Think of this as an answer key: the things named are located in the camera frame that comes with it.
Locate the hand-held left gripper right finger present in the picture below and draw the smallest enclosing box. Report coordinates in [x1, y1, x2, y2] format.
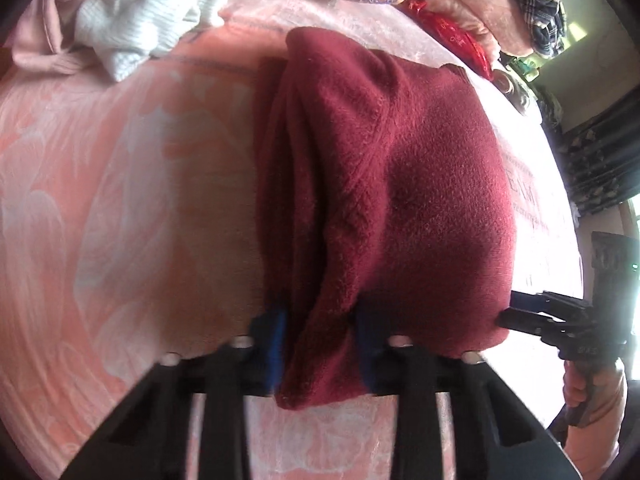
[351, 309, 582, 480]

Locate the pink garment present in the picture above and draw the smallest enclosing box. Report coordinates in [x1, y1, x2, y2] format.
[9, 0, 110, 77]

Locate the white ribbed garment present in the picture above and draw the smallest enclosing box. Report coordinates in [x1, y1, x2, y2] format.
[73, 0, 257, 84]

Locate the pink floral blanket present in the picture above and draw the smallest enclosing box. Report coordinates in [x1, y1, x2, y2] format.
[0, 0, 587, 480]

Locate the red embroidered cloth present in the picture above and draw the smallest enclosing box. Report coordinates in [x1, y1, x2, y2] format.
[401, 0, 497, 80]

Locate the person's right hand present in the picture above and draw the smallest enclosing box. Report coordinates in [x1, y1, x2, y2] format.
[562, 360, 601, 415]

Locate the person's right forearm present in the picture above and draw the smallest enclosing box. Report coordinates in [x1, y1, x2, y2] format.
[561, 364, 632, 480]

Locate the maroon knit sweater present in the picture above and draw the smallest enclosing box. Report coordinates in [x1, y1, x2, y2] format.
[252, 26, 519, 412]

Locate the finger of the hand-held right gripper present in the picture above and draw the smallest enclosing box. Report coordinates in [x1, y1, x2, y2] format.
[494, 309, 563, 346]
[510, 290, 592, 313]

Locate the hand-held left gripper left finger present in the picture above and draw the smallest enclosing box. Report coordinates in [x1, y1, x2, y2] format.
[60, 307, 289, 480]

